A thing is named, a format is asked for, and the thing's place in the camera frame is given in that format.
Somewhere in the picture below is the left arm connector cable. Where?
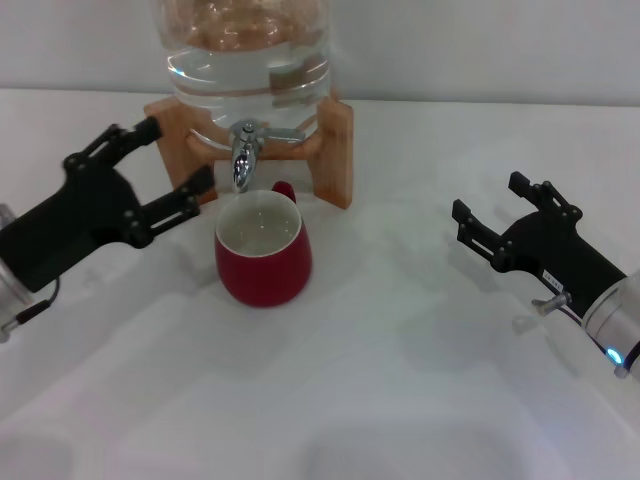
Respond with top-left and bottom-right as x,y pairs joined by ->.
0,277 -> 61,345

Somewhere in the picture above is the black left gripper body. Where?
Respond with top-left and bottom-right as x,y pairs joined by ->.
0,157 -> 144,294

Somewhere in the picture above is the wooden dispenser stand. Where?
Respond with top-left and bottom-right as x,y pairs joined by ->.
143,88 -> 355,209

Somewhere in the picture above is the arm connector cable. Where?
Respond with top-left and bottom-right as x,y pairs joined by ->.
0,277 -> 61,345
532,292 -> 640,366

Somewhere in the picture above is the red cup with white inside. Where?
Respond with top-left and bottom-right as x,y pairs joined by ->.
213,180 -> 314,309

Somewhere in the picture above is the chrome faucet with lever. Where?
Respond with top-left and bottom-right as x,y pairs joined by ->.
228,118 -> 306,194

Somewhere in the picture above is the clear glass water dispenser jar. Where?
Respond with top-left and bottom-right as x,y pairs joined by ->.
149,0 -> 334,151

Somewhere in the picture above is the right arm connector cable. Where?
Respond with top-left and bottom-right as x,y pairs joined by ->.
532,292 -> 640,366

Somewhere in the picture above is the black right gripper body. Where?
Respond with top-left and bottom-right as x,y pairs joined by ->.
492,207 -> 629,319

